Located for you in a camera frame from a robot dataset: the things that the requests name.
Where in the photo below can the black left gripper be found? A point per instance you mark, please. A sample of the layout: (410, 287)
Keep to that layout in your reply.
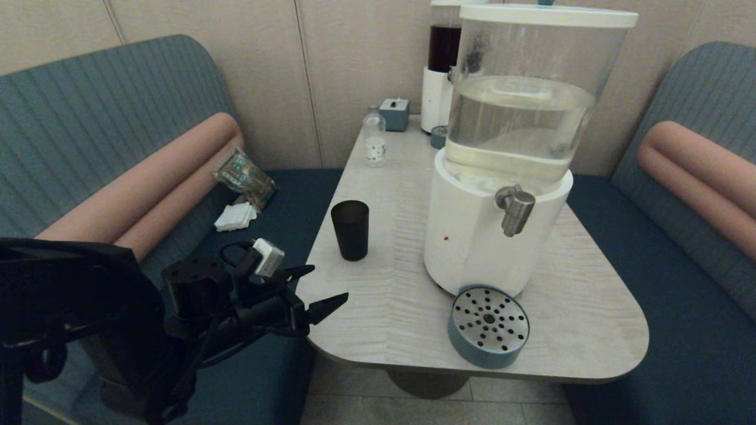
(266, 310)

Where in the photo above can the dark brown plastic cup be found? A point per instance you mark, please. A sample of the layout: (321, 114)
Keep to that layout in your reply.
(350, 233)

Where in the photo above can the metal dispenser tap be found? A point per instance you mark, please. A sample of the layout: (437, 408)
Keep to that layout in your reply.
(515, 209)

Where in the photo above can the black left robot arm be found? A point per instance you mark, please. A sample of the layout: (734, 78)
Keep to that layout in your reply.
(88, 307)

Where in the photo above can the white folded napkins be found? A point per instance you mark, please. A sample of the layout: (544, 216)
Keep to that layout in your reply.
(236, 217)

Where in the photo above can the green snack packet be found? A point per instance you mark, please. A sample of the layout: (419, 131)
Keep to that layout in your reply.
(245, 177)

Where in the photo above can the small clear bottle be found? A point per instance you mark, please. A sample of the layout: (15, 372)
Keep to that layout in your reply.
(374, 140)

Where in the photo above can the large white water dispenser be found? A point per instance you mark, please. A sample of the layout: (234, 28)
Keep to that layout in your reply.
(472, 242)

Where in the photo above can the blue round perforated drip tray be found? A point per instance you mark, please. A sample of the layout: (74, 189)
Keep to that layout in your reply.
(487, 324)

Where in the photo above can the pink bolster cushion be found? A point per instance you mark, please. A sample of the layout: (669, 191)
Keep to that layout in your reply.
(703, 174)
(147, 183)

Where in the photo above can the blue-grey tissue box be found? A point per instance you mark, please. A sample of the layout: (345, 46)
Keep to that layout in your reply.
(394, 115)

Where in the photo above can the small blue drip tray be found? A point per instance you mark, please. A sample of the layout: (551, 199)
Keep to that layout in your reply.
(437, 137)

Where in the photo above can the dispenser with dark drink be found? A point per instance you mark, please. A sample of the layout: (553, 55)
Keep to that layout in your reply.
(436, 97)

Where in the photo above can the teal sofa bench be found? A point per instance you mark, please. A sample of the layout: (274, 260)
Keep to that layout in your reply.
(679, 366)
(118, 88)

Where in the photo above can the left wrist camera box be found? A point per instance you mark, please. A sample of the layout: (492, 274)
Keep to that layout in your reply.
(269, 257)

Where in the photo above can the round table pedestal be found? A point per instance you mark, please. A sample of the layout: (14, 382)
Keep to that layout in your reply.
(428, 385)

